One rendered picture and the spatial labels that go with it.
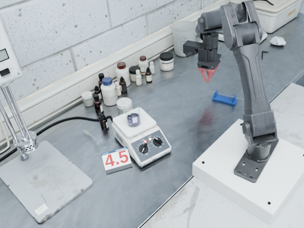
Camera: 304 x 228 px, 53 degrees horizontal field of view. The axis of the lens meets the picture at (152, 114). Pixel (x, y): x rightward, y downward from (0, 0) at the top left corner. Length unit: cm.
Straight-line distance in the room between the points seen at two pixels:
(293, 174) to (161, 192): 39
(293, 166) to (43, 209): 75
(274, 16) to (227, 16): 98
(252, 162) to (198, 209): 22
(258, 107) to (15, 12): 85
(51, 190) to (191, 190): 44
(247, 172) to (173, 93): 55
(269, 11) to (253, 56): 97
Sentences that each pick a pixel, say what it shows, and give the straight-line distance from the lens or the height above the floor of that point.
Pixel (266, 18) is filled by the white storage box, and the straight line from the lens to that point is 189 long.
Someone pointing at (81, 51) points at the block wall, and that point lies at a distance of 136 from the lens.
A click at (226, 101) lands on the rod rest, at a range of 129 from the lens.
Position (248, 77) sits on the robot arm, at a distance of 90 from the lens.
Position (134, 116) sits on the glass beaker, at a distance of 101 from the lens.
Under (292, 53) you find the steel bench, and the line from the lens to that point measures 173.
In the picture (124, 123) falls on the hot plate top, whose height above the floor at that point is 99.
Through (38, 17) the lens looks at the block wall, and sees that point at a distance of 122.
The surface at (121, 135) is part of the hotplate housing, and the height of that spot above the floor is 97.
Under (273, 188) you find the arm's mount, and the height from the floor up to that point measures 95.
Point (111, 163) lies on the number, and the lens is 104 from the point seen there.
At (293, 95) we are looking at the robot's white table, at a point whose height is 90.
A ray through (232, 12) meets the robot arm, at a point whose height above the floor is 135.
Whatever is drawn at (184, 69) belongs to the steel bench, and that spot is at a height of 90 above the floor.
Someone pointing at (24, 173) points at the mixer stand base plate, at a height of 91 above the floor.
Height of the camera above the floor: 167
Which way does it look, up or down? 39 degrees down
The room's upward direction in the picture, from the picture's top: 5 degrees counter-clockwise
